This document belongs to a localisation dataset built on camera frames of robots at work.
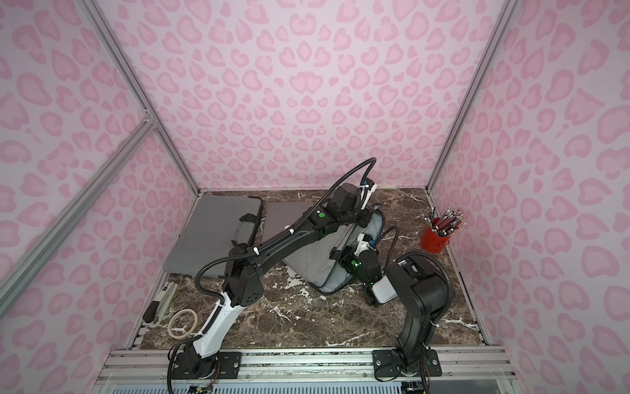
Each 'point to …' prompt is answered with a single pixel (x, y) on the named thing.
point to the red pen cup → (433, 243)
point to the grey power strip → (156, 311)
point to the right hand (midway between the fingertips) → (332, 246)
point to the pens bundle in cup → (450, 221)
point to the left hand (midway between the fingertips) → (376, 207)
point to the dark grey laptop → (280, 215)
